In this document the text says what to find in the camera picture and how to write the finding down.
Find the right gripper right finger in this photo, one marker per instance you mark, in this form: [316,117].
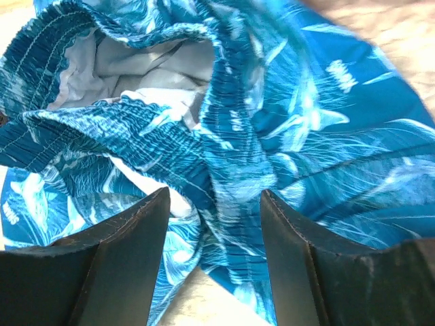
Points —
[320,278]

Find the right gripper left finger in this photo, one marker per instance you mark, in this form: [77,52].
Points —
[104,275]

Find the blue patterned shorts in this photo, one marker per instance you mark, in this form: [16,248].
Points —
[105,102]

